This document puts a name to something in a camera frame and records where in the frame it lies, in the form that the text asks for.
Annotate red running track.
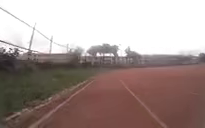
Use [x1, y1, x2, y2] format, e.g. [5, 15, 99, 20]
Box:
[29, 63, 205, 128]

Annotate small tree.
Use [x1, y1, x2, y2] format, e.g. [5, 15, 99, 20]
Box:
[68, 45, 86, 57]

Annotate pale concrete kerb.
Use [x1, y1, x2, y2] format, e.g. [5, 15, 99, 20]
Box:
[3, 77, 95, 123]

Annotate dark bushes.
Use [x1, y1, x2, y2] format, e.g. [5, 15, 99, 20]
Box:
[0, 44, 22, 71]

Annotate tall wire fence with poles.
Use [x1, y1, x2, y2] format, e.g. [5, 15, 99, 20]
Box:
[0, 0, 71, 55]

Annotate low building with pillars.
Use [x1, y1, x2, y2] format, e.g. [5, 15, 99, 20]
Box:
[79, 54, 144, 66]

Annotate wide flat-topped trees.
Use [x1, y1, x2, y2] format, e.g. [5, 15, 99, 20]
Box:
[86, 43, 120, 58]

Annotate dark tree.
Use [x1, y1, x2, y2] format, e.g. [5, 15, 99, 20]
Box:
[124, 46, 142, 60]

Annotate low grey wall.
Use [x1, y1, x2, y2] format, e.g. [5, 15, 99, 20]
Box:
[19, 52, 81, 65]

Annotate grass strip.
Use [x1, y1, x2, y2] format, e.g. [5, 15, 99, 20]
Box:
[0, 66, 103, 118]

